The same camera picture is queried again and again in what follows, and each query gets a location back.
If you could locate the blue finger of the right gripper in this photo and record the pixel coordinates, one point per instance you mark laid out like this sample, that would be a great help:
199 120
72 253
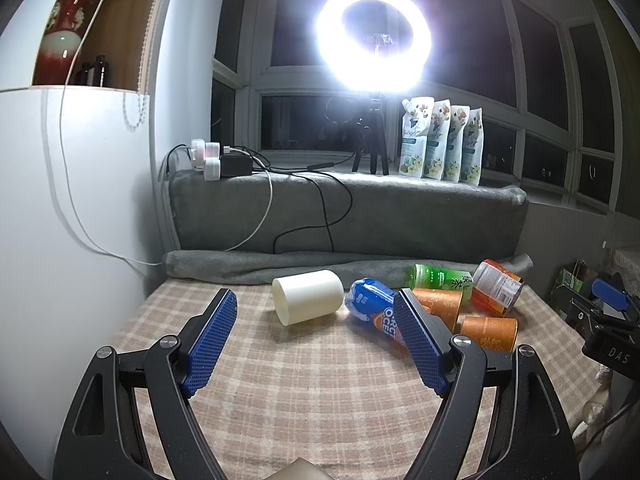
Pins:
610 295

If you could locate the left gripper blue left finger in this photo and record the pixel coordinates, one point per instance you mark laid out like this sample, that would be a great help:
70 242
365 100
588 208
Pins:
203 338

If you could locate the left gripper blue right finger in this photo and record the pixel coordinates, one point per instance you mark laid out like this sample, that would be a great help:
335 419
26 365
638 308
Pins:
427 339

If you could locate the blue orange cut bottle cup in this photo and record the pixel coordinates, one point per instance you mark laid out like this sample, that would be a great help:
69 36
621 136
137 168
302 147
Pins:
372 303

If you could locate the orange paper cup front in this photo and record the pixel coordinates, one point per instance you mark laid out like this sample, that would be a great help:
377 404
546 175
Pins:
498 334

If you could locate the orange paper cup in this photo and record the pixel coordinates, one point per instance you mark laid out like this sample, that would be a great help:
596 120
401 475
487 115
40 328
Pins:
498 334
443 303

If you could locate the orange paper cup rear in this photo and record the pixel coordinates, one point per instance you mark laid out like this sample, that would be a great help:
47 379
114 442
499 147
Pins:
443 303

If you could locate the white cylindrical cup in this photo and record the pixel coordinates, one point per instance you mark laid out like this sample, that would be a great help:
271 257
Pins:
303 297

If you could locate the white gloved right hand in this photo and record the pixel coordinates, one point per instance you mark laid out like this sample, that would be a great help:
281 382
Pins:
596 410

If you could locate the white lace cloth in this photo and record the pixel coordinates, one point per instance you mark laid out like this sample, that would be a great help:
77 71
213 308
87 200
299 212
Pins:
622 260

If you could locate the green paper bag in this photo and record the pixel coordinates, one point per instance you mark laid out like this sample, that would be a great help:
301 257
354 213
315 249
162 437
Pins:
574 275

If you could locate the green tea bottle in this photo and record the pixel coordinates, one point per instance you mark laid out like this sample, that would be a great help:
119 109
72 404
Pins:
425 276

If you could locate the grey sofa backrest cushion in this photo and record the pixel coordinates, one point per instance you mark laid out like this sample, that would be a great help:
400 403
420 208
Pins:
347 213

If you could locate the refill pouch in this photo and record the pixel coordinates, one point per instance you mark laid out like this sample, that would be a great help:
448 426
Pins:
452 166
414 130
472 148
436 140

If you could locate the black power adapter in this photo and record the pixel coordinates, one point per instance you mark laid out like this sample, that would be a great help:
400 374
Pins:
235 165

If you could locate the white power strip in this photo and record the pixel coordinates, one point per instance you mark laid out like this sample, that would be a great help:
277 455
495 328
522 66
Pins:
205 157

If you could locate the black tripod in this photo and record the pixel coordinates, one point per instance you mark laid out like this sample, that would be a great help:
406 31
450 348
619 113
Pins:
371 137

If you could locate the dark small bottle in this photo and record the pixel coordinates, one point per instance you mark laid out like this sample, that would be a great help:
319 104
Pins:
93 74

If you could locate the red white ceramic vase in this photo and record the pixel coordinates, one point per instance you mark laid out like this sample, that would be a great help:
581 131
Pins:
60 41

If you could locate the bright ring light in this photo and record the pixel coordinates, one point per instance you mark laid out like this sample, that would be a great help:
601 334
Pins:
375 46

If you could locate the window frame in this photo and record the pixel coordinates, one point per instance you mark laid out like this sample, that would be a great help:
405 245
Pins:
542 72

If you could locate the wooden wall shelf niche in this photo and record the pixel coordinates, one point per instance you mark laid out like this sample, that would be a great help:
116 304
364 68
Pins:
122 31

